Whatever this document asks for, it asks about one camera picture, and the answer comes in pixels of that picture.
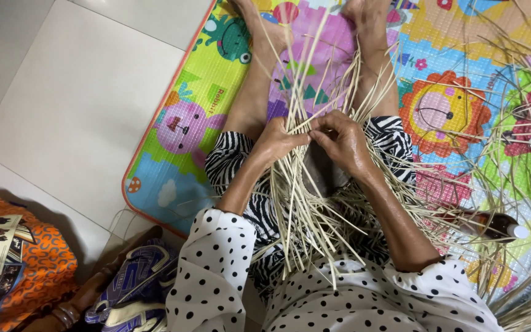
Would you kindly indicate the brown wooden furniture leg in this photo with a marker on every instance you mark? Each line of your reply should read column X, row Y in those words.
column 88, row 293

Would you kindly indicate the half-woven straw strip piece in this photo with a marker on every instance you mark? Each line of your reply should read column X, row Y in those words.
column 302, row 216

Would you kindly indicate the orange patterned cloth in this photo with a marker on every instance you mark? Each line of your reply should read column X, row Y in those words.
column 46, row 258

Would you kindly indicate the heap of loose straw strips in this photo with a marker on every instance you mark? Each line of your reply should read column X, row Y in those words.
column 523, row 175

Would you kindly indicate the person's leg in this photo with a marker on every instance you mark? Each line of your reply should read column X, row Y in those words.
column 258, row 78
column 376, row 60

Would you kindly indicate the person's right hand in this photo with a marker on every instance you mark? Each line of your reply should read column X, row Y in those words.
column 346, row 147

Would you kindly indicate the person's right leg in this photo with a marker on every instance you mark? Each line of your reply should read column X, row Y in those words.
column 376, row 60

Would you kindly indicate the zebra striped skirt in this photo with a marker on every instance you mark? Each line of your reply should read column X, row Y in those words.
column 228, row 159

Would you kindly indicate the brown bottle with white cap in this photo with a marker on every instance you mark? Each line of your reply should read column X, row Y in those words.
column 496, row 226

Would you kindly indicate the blue and white patterned bag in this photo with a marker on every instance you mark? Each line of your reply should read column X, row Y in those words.
column 141, row 276

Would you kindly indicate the person's left hand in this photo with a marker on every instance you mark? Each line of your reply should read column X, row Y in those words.
column 275, row 140

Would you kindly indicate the white black-dotted blouse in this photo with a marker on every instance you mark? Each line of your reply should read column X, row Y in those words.
column 210, row 276

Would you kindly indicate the colourful cartoon play mat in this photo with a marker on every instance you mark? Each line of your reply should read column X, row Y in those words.
column 191, row 138

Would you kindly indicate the person's left leg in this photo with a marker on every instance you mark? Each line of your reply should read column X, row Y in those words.
column 258, row 78

